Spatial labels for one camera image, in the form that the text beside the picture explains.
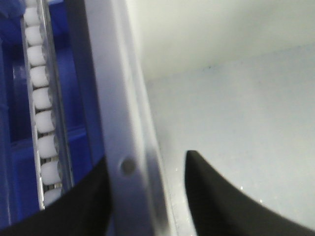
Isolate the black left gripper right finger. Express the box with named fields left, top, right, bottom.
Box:
left=185, top=150, right=315, bottom=236

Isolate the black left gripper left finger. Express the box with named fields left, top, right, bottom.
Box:
left=0, top=158, right=112, bottom=236

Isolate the white plastic tote bin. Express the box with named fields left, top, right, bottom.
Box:
left=66, top=0, right=315, bottom=236

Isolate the blue bin left shelf two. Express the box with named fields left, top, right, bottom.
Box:
left=0, top=0, right=102, bottom=228

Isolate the left white roller track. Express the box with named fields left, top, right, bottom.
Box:
left=21, top=0, right=74, bottom=210

